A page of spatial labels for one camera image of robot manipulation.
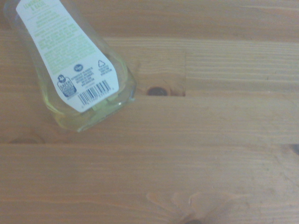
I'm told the clear sanitizer pump bottle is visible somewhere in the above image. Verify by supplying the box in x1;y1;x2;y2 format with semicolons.
2;0;137;133

